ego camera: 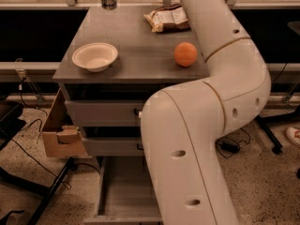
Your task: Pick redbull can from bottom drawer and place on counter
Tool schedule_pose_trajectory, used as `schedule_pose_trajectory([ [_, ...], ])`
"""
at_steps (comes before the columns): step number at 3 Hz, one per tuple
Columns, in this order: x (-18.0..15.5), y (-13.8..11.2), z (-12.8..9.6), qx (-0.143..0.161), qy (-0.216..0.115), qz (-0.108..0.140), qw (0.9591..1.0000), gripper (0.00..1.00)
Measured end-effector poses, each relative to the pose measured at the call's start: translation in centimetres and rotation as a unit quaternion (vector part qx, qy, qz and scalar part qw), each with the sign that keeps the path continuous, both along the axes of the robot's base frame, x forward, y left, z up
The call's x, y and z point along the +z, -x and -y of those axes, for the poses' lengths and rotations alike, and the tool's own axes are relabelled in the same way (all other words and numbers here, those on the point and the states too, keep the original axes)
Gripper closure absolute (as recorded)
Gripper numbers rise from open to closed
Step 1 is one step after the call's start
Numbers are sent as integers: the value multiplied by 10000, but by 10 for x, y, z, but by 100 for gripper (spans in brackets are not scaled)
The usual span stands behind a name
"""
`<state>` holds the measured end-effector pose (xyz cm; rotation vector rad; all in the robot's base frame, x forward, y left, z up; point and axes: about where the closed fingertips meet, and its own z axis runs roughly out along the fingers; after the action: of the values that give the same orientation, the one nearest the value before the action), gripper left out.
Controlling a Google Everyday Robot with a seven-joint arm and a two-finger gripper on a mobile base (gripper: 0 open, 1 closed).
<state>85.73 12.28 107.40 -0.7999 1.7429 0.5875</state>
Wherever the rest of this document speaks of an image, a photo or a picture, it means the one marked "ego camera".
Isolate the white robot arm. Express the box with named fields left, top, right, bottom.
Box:
left=141, top=0, right=271, bottom=225

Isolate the grey drawer cabinet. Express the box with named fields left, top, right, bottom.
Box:
left=53, top=7, right=208, bottom=144

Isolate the grey top drawer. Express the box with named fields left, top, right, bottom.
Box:
left=65, top=100, right=143, bottom=127

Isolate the grey middle drawer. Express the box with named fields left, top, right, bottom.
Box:
left=82, top=137, right=143, bottom=157

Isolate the grey open bottom drawer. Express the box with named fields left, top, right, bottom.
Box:
left=83, top=157, right=163, bottom=225

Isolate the orange fruit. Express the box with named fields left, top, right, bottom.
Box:
left=173, top=42, right=198, bottom=68

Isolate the white paper bowl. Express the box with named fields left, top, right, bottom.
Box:
left=72, top=42, right=118, bottom=72

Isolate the brown chip bag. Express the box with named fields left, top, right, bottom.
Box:
left=143, top=4, right=190, bottom=33

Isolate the cardboard box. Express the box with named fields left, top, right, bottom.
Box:
left=41, top=91, right=88, bottom=158

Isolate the black stand leg right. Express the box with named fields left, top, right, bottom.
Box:
left=255, top=105, right=300, bottom=155

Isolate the black stand leg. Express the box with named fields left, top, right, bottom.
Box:
left=255, top=105, right=300, bottom=155
left=0, top=157, right=75, bottom=225

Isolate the black stand leg left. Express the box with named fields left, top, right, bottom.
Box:
left=0, top=157, right=75, bottom=225

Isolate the white shoe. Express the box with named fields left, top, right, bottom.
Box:
left=286, top=127, right=300, bottom=147

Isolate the black cable on left floor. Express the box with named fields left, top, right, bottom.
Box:
left=0, top=75, right=101, bottom=191

